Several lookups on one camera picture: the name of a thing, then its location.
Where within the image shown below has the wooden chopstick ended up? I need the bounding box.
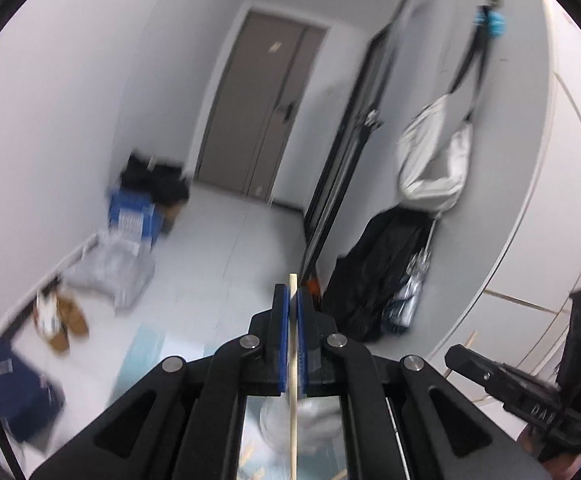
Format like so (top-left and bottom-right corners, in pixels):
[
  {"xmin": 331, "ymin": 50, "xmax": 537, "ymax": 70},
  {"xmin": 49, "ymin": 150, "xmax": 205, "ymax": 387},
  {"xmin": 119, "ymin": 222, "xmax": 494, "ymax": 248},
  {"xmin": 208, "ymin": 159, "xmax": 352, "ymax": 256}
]
[
  {"xmin": 443, "ymin": 330, "xmax": 479, "ymax": 378},
  {"xmin": 289, "ymin": 273, "xmax": 299, "ymax": 480}
]

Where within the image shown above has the white hanging bag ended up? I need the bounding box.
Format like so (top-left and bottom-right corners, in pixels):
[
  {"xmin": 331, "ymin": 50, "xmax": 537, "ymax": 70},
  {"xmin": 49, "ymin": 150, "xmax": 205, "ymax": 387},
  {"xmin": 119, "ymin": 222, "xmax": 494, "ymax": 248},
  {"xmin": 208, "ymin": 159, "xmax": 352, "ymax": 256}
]
[{"xmin": 397, "ymin": 4, "xmax": 492, "ymax": 212}]

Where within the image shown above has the person's right hand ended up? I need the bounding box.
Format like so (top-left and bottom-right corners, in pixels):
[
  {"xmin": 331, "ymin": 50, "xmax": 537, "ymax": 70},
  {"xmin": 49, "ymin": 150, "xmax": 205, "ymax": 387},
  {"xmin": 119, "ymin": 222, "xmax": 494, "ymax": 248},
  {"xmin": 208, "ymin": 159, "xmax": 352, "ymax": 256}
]
[{"xmin": 518, "ymin": 422, "xmax": 581, "ymax": 480}]

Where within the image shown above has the dark blue shoe box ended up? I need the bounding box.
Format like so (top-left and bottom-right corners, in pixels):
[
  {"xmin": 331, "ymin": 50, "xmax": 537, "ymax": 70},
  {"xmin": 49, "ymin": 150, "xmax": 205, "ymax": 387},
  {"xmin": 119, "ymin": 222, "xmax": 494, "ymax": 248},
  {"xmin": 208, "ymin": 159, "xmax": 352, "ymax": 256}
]
[{"xmin": 0, "ymin": 334, "xmax": 67, "ymax": 447}]

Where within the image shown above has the white curved cabinet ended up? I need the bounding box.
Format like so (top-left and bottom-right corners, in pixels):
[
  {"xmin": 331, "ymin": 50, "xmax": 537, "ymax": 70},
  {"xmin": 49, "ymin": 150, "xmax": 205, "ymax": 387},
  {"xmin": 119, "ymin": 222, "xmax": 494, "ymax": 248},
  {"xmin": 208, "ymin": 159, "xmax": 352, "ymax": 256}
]
[{"xmin": 428, "ymin": 0, "xmax": 581, "ymax": 411}]

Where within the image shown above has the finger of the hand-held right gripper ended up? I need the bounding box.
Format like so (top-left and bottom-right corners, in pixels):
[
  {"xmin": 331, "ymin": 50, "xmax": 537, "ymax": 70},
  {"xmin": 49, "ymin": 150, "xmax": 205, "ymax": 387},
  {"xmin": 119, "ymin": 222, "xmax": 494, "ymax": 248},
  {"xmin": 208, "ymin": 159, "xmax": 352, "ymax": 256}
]
[{"xmin": 445, "ymin": 344, "xmax": 569, "ymax": 413}]

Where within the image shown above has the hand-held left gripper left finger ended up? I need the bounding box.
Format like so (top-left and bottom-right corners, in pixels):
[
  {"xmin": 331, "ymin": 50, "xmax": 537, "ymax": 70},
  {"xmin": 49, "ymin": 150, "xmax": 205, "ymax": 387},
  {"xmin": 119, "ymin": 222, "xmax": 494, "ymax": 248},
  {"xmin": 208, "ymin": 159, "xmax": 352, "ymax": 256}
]
[{"xmin": 30, "ymin": 284, "xmax": 291, "ymax": 480}]

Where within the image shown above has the white utensil holder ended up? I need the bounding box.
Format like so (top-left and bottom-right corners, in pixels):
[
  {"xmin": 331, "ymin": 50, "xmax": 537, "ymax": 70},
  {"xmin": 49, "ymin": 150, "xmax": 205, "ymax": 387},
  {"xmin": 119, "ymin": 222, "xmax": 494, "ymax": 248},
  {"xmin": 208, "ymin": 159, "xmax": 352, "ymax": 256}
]
[{"xmin": 259, "ymin": 397, "xmax": 344, "ymax": 462}]

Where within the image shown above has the blue printed box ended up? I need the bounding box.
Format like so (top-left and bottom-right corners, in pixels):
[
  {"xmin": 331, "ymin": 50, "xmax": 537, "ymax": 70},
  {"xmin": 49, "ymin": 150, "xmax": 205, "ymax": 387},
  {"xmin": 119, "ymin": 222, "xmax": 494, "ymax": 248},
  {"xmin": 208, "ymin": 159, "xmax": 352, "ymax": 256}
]
[{"xmin": 107, "ymin": 186, "xmax": 165, "ymax": 250}]

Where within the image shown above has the grey plastic bag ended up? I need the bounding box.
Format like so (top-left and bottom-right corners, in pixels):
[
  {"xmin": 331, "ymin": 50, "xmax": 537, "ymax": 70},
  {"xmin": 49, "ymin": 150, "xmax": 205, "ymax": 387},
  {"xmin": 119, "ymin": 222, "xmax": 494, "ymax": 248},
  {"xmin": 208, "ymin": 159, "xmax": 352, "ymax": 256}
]
[{"xmin": 64, "ymin": 229, "xmax": 157, "ymax": 314}]

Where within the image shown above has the brown slipper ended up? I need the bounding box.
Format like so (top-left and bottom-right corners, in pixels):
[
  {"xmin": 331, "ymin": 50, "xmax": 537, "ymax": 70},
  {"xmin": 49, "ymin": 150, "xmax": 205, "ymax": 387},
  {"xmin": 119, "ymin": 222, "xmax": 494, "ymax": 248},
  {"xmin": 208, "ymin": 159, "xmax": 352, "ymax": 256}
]
[
  {"xmin": 33, "ymin": 304, "xmax": 72, "ymax": 357},
  {"xmin": 56, "ymin": 291, "xmax": 91, "ymax": 337}
]

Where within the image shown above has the black backpack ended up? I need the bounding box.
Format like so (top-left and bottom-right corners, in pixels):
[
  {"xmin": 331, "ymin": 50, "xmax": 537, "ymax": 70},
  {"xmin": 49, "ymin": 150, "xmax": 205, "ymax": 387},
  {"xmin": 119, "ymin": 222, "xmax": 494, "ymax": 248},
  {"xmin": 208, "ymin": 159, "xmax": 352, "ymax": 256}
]
[{"xmin": 321, "ymin": 207, "xmax": 436, "ymax": 344}]

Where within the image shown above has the black metal stand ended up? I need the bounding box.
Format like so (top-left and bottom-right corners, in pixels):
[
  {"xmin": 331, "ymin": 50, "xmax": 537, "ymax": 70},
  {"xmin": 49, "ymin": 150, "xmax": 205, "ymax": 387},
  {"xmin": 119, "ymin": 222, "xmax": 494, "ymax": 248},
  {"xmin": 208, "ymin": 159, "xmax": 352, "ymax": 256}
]
[{"xmin": 301, "ymin": 0, "xmax": 421, "ymax": 281}]

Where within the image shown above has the grey door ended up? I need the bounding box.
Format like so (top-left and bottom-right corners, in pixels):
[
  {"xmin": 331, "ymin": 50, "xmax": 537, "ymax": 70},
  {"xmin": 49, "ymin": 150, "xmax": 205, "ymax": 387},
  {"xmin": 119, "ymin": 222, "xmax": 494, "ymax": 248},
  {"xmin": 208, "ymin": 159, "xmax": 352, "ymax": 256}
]
[{"xmin": 193, "ymin": 1, "xmax": 330, "ymax": 207}]

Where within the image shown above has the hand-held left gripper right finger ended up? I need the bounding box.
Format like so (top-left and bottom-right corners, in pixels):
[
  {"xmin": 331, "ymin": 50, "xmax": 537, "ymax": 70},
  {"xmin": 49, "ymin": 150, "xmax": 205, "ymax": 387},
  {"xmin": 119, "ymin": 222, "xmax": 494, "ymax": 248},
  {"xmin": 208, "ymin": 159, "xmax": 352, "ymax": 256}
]
[{"xmin": 297, "ymin": 287, "xmax": 546, "ymax": 480}]

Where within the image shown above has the blue hanging item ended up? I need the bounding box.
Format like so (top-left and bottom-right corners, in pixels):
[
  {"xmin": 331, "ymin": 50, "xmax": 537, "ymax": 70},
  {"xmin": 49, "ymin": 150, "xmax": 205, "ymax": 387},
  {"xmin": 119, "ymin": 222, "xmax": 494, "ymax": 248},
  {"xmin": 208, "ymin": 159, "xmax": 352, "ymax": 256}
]
[{"xmin": 473, "ymin": 0, "xmax": 507, "ymax": 40}]

